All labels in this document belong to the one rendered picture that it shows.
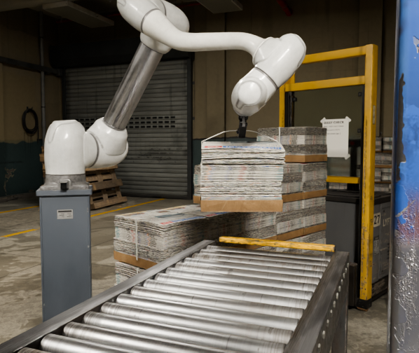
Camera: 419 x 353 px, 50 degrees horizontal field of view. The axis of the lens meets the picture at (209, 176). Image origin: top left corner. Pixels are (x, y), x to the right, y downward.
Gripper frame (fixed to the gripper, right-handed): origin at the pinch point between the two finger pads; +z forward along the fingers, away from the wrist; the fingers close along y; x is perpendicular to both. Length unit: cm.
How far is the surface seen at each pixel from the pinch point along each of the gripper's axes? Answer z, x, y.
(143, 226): 34, -41, 48
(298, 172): 103, 42, 20
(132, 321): -76, -27, 57
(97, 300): -63, -37, 56
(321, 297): -61, 17, 54
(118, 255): 48, -55, 65
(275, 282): -48, 7, 54
